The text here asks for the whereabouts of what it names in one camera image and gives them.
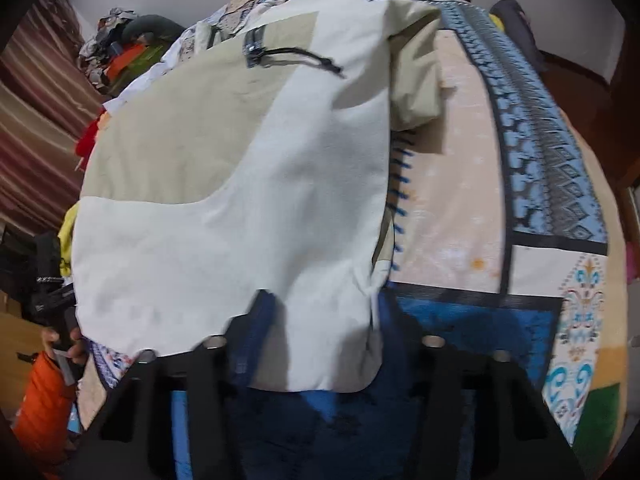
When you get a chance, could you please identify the grey neck pillow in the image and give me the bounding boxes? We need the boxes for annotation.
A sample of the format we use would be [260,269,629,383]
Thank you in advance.
[120,15,186,43]

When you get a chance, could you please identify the patchwork printed blanket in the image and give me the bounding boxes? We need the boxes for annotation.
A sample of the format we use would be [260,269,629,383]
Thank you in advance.
[75,0,631,480]

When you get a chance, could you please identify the white and beige jacket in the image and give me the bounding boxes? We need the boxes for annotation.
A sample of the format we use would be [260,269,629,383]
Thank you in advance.
[70,0,446,393]

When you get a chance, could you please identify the green storage box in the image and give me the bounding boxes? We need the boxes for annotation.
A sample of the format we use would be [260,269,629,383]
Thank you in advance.
[120,45,171,86]

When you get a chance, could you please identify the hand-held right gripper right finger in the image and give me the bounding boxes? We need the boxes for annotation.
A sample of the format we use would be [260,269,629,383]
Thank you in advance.
[377,292,587,480]

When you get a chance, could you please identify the white shirt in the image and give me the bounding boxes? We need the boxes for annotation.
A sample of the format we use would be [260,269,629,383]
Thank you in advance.
[102,25,211,111]

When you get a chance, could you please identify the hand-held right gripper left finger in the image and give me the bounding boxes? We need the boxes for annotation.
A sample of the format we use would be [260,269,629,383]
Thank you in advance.
[75,290,277,480]

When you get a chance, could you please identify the red plush toy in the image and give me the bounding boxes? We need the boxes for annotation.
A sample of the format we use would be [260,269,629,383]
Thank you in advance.
[75,120,102,162]

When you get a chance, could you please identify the striped pink curtain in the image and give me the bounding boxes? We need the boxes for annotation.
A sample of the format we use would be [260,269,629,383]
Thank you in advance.
[0,0,106,241]

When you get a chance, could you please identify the person's left forearm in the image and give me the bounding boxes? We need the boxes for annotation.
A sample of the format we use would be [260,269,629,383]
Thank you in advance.
[12,352,78,466]

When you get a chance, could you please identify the person's left hand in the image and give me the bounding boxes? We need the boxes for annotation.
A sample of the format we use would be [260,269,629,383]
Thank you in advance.
[42,328,89,367]

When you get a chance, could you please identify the orange box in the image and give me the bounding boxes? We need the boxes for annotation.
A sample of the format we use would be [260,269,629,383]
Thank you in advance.
[107,45,146,79]

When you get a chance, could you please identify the grey bag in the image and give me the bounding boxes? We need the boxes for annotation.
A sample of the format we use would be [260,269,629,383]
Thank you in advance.
[487,0,546,73]

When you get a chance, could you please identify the pile of clothes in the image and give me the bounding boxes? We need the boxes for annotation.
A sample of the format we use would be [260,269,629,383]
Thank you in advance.
[77,7,141,93]

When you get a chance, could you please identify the yellow printed blanket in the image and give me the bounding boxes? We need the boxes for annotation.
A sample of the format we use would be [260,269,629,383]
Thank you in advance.
[57,205,82,277]

